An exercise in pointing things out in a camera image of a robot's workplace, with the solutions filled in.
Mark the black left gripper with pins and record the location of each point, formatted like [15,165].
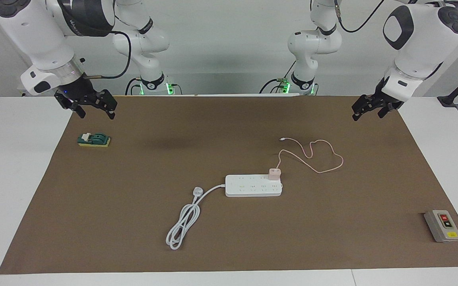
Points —
[372,102]

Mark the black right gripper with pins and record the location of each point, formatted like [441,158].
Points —
[90,99]

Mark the pink charger adapter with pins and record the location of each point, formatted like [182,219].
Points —
[274,174]

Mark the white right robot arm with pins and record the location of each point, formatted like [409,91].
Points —
[42,43]

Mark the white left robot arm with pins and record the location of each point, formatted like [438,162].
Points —
[420,51]

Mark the brown table mat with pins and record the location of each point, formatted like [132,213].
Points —
[133,206]

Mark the green knife switch yellow base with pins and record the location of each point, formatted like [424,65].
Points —
[94,140]

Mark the grey push-button switch box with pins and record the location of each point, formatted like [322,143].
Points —
[441,226]

